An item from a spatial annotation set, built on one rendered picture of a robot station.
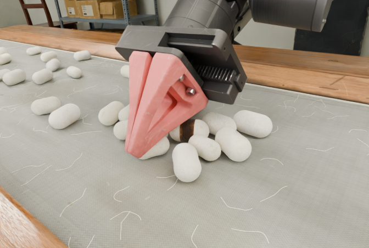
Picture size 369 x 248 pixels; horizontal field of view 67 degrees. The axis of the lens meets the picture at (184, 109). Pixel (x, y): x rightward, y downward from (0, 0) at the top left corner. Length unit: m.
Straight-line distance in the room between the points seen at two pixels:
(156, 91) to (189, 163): 0.06
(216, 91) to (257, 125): 0.05
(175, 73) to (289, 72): 0.22
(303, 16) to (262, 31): 2.19
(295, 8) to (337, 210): 0.15
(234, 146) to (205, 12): 0.11
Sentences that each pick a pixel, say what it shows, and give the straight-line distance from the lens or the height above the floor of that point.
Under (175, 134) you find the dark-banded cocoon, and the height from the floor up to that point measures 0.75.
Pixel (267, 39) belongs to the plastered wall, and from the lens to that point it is 2.44.
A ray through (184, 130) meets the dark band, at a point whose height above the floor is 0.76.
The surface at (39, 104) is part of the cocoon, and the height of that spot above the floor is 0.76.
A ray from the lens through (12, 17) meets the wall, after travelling 5.04.
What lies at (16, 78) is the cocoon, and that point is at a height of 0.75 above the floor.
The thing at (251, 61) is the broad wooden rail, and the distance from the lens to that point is 0.42.
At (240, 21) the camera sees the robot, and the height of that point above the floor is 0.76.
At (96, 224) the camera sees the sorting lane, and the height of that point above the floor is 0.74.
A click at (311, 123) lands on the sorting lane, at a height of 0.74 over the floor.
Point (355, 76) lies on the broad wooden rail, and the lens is 0.38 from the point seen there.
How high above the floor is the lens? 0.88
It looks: 26 degrees down
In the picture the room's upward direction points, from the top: 4 degrees counter-clockwise
